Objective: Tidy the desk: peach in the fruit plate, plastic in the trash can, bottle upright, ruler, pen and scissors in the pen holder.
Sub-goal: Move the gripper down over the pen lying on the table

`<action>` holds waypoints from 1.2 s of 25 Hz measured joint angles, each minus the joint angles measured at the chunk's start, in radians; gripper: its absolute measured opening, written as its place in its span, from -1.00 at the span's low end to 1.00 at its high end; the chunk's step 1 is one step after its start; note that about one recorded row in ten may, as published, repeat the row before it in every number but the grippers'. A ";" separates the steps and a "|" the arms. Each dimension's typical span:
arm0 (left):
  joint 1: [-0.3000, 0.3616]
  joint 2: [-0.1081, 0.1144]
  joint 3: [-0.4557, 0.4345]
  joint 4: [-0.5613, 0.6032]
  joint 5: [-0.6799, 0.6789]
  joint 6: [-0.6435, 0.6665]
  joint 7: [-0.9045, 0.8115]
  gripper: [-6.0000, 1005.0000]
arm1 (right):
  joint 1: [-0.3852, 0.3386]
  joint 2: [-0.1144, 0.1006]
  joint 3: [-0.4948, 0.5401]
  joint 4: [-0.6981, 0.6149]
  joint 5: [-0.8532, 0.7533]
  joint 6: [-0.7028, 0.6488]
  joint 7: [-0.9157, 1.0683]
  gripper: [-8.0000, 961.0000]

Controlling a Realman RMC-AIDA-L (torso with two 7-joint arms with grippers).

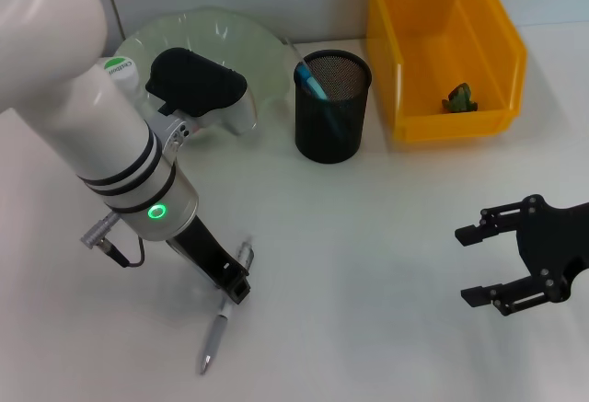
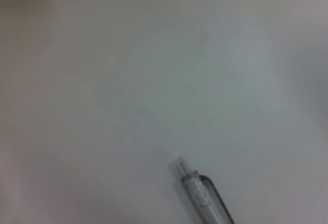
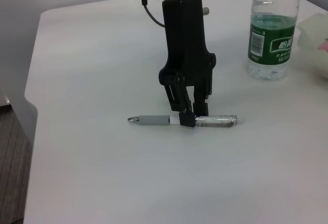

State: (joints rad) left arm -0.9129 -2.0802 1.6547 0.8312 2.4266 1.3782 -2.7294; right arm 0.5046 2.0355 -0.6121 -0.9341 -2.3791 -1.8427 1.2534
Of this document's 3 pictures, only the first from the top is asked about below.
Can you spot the blue capped scissors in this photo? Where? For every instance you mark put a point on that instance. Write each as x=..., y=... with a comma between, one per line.
x=315, y=87

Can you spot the green plastic wrapper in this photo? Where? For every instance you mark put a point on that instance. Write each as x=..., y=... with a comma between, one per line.
x=460, y=98

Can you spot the clear green-label water bottle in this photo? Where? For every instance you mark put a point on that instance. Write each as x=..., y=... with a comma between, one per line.
x=120, y=71

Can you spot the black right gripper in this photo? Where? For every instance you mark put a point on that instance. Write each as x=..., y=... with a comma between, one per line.
x=557, y=245

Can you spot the silver white ballpoint pen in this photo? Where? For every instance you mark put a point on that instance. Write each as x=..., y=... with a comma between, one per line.
x=216, y=333

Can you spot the pale green glass fruit bowl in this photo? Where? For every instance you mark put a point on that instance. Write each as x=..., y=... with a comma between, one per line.
x=230, y=38

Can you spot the yellow plastic bin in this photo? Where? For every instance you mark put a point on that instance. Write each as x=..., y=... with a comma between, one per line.
x=414, y=52

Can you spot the black mesh pen holder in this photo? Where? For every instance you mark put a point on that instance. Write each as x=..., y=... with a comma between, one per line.
x=329, y=140

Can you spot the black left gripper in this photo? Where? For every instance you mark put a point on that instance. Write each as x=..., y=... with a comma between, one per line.
x=207, y=250

